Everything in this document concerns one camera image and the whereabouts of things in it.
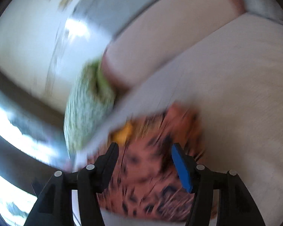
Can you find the orange black floral garment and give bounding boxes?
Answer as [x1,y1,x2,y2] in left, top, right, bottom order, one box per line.
[88,104,205,222]

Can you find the stained glass door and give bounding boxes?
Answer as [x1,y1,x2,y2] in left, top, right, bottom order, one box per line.
[0,71,73,225]

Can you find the green white patterned pillow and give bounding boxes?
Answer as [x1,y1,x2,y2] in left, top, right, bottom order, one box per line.
[64,58,116,153]

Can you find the pink bolster cushion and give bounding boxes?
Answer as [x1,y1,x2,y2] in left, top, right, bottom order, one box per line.
[101,0,245,91]

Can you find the grey blue pillow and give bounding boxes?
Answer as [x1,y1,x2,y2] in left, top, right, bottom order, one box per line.
[71,0,158,37]

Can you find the striped grey pillow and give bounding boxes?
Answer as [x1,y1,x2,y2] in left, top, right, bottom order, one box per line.
[244,0,283,25]

